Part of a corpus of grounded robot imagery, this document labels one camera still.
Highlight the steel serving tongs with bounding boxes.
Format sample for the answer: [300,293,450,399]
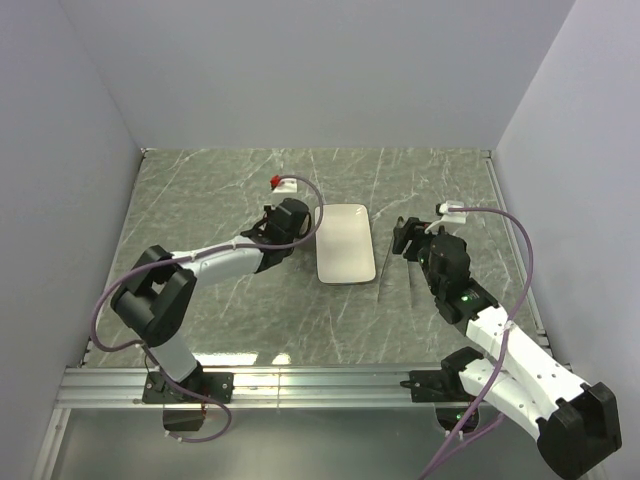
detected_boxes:
[376,241,418,309]

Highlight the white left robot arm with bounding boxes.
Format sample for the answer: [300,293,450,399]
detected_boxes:
[110,198,311,402]

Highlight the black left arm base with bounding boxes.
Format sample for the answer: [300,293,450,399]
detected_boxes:
[141,371,234,443]

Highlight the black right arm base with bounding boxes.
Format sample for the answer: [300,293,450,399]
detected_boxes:
[400,369,475,431]

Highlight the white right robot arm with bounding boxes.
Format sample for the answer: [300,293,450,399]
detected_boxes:
[391,213,622,479]

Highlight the white rectangular plate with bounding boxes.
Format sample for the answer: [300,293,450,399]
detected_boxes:
[314,204,376,285]

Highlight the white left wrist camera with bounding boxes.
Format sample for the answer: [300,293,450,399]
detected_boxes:
[270,175,298,194]

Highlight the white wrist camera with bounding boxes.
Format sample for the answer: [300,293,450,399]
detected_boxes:
[270,175,298,194]
[425,200,467,234]

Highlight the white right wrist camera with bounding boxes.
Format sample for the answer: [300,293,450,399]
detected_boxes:
[425,200,467,234]

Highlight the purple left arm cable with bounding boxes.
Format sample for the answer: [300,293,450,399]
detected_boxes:
[89,174,324,444]

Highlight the aluminium front frame rail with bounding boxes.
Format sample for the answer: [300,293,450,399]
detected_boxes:
[54,364,468,411]

